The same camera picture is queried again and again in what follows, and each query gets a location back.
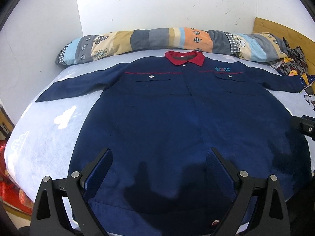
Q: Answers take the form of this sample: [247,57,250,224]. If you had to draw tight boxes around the wooden headboard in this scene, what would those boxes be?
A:
[253,17,315,75]

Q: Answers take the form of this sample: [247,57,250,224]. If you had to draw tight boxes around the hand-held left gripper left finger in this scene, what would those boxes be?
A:
[30,147,114,236]

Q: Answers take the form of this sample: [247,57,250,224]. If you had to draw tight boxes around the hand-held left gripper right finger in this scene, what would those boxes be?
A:
[205,147,291,236]

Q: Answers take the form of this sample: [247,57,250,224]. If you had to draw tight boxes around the dark floral cloth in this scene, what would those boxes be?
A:
[268,38,312,77]

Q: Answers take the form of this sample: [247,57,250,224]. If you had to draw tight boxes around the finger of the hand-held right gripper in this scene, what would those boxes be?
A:
[290,115,315,140]

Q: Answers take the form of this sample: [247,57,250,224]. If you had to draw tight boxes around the navy work jacket red collar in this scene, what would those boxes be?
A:
[36,50,314,236]

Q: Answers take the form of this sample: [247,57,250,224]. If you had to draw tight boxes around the red plastic object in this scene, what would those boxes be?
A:
[0,140,33,214]

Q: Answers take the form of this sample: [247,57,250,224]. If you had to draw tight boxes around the navy yellow star-print cloth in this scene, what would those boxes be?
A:
[292,70,315,94]

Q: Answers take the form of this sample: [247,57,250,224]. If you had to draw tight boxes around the rolled patchwork quilt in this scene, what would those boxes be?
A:
[55,27,292,65]

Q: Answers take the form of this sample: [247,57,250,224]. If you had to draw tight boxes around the light blue cloud-print bed sheet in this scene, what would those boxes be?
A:
[4,52,315,236]

